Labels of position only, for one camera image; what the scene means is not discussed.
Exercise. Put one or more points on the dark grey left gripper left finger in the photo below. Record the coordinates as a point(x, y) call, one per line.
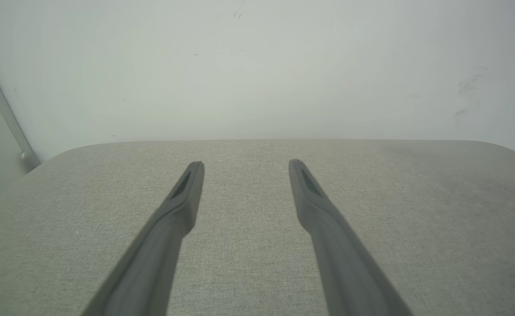
point(165, 237)

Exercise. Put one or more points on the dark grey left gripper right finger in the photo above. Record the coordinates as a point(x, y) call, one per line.
point(332, 245)

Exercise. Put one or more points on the grey metal wall trim strip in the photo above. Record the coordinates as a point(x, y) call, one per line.
point(7, 114)

